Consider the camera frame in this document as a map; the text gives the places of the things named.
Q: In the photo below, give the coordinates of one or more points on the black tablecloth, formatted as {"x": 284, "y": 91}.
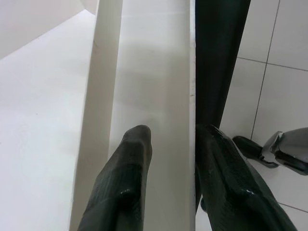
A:
{"x": 216, "y": 60}

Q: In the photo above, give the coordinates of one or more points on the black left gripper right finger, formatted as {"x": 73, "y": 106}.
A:
{"x": 231, "y": 192}

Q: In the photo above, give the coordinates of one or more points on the white plastic table top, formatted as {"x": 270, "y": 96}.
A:
{"x": 72, "y": 96}

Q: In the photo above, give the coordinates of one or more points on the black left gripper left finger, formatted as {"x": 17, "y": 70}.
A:
{"x": 120, "y": 187}

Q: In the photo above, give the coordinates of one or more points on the grey robot left leg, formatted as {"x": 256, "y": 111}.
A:
{"x": 247, "y": 146}

